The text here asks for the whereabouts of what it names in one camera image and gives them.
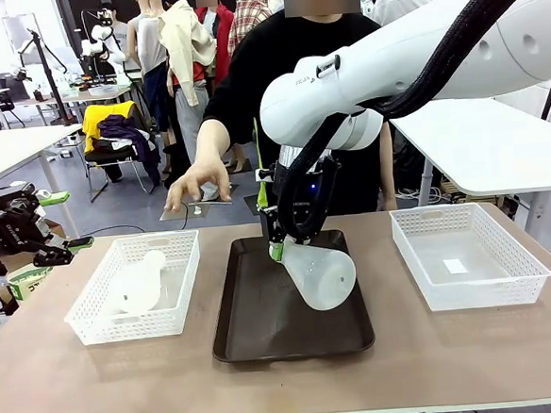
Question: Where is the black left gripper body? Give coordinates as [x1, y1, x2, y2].
[0, 182, 53, 255]

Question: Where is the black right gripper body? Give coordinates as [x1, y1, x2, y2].
[272, 157, 344, 240]

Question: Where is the translucent plastic conical flask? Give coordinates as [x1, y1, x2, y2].
[103, 248, 171, 317]
[271, 238, 360, 315]

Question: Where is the person's left forearm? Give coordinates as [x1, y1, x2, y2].
[376, 122, 398, 200]

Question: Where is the person's right forearm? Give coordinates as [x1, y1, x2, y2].
[188, 117, 234, 175]

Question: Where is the person's right hand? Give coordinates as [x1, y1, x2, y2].
[162, 159, 234, 213]

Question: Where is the green and white cardboard box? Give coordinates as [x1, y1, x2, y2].
[6, 264, 52, 302]

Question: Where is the thin green strip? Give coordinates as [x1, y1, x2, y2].
[249, 116, 270, 214]

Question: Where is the white table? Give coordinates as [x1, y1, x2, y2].
[389, 91, 551, 241]
[0, 124, 92, 243]

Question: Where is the metal chair with clothes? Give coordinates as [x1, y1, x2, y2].
[81, 100, 162, 202]

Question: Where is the dark brown plastic tray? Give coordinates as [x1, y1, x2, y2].
[204, 225, 377, 366]

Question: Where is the yellow garment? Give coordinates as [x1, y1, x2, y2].
[81, 101, 140, 153]

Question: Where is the purple garment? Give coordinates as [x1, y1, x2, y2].
[97, 110, 164, 191]

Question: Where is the white perforated plastic basket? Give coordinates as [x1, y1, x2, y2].
[388, 197, 551, 315]
[58, 229, 207, 348]

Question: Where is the black tripod stand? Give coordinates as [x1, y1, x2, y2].
[16, 26, 77, 128]

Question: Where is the person in black shirt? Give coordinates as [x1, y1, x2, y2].
[195, 7, 400, 225]

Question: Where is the person in grey t-shirt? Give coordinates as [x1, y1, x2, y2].
[106, 18, 131, 77]

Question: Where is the mannequin in white tank top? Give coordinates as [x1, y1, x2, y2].
[123, 0, 179, 174]

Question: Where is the person in red garment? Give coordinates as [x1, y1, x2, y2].
[194, 0, 240, 88]

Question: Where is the plaid shirt mannequin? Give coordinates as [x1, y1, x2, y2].
[225, 0, 277, 55]

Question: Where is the mannequin in cream jacket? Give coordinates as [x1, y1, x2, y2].
[156, 0, 231, 206]

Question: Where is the metal mannequin base plate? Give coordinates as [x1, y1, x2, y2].
[158, 199, 210, 222]

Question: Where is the white wall board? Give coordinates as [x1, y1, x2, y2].
[1, 12, 44, 69]

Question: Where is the black sleeved right arm cable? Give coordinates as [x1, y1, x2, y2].
[260, 0, 551, 248]

